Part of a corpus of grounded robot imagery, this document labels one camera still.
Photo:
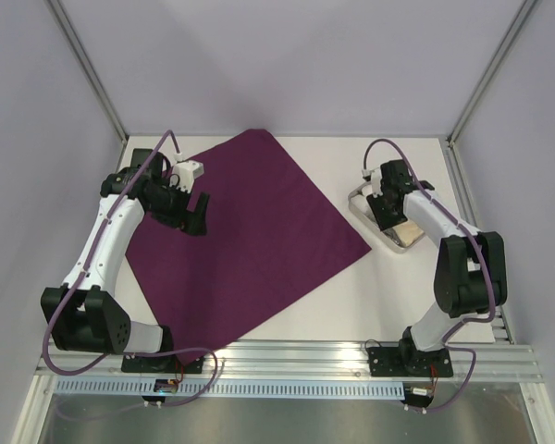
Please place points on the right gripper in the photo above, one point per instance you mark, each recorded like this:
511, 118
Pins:
388, 208

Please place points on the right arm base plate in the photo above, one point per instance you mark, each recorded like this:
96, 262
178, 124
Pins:
394, 362

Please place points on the right aluminium frame post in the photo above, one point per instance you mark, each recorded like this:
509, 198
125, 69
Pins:
509, 39

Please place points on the aluminium frame post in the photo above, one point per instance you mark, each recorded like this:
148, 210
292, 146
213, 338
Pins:
509, 39
71, 35

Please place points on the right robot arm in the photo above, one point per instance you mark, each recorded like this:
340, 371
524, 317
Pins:
470, 276

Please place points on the slotted cable duct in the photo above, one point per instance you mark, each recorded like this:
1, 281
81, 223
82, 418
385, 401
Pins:
236, 388

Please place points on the aluminium front rail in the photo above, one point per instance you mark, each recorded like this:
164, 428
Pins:
348, 360

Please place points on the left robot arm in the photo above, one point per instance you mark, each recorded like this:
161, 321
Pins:
83, 309

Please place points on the purple cloth mat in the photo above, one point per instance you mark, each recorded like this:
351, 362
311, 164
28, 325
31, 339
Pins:
272, 237

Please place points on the aluminium rail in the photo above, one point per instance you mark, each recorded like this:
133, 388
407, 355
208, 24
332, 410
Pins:
468, 198
348, 360

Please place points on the left aluminium frame post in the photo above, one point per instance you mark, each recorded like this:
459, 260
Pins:
71, 35

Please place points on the right side aluminium rail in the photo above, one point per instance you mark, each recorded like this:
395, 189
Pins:
468, 198

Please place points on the steel instrument tray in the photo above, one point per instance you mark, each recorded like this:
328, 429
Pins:
369, 221

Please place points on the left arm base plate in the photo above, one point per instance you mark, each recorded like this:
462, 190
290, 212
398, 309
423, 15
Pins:
157, 361

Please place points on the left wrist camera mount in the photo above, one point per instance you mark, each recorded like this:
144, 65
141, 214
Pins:
185, 173

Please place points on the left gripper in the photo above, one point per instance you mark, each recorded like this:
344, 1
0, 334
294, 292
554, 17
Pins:
191, 223

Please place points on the gauze packet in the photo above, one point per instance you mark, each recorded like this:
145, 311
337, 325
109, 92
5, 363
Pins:
406, 234

